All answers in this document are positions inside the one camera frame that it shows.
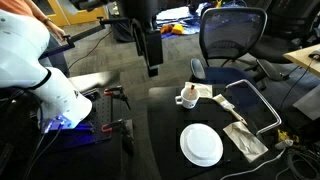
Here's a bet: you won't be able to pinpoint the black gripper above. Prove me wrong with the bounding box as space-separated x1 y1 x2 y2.
145 29 164 78

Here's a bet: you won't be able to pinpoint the orange and white marker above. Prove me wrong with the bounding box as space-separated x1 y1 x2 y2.
187 84 196 100

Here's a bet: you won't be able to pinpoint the person's bare forearm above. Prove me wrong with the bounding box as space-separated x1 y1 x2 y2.
24 0 58 33

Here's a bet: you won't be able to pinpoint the person's hand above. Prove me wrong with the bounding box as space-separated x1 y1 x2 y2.
49 25 67 42

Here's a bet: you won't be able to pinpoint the orange and black bar clamp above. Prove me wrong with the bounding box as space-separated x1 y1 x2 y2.
103 85 132 110
100 118 135 156

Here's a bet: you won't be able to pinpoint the orange plush toy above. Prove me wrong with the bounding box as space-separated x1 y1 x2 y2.
159 23 174 34

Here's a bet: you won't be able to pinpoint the white ceramic mug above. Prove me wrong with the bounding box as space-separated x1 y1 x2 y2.
174 87 200 110

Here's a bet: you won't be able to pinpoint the yellow plush toy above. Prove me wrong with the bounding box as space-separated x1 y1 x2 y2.
171 23 185 36

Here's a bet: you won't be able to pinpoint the black bag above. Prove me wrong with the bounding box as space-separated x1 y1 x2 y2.
111 13 136 44

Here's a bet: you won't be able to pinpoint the beige paper napkin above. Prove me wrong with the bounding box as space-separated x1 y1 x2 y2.
184 81 214 100

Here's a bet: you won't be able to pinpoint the blue tarp sheet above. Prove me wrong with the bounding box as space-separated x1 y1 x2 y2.
156 3 214 41

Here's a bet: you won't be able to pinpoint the black metal bar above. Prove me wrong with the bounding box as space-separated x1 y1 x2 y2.
39 16 129 59

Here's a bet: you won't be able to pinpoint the blue seat mesh office chair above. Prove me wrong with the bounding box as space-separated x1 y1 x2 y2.
189 6 284 98

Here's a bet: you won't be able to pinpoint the white round plate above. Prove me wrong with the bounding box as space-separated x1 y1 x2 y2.
179 123 224 168

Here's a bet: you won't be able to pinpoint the crumpled white cloth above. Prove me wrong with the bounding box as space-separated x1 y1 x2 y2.
222 121 269 163

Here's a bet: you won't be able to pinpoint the black office chair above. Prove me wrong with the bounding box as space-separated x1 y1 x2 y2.
248 0 320 64

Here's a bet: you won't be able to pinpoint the yellow plug object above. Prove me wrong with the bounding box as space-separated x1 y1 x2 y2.
276 129 299 144

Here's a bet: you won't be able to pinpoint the white power adapter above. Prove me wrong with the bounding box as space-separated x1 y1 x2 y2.
274 139 294 150

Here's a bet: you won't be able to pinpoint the light wooden desk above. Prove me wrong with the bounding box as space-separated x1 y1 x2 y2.
283 43 320 79

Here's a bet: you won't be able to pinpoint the person in orange shirt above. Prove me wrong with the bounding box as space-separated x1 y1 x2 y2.
0 0 34 18

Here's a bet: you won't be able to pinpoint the grey cabinet box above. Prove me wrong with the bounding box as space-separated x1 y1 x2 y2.
293 84 320 121

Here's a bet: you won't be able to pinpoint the black computer mouse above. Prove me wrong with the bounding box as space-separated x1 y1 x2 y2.
308 49 320 61

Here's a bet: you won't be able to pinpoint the thin black floor cable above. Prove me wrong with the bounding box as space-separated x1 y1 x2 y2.
68 29 114 69

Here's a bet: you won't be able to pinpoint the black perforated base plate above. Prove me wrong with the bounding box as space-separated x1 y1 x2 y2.
43 88 114 144

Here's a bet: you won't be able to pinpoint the bent metal tube handle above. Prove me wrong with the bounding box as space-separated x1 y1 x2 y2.
224 78 283 136

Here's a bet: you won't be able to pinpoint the grey robot base cables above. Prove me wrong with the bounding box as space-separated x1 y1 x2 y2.
23 123 64 180

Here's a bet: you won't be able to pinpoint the white power cable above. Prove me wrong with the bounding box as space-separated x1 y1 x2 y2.
219 148 288 180

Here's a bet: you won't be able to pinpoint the black mouse cable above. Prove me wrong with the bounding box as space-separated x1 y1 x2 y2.
279 58 316 111

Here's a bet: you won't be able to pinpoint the black cable bundle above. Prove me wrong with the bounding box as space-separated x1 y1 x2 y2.
276 148 320 180

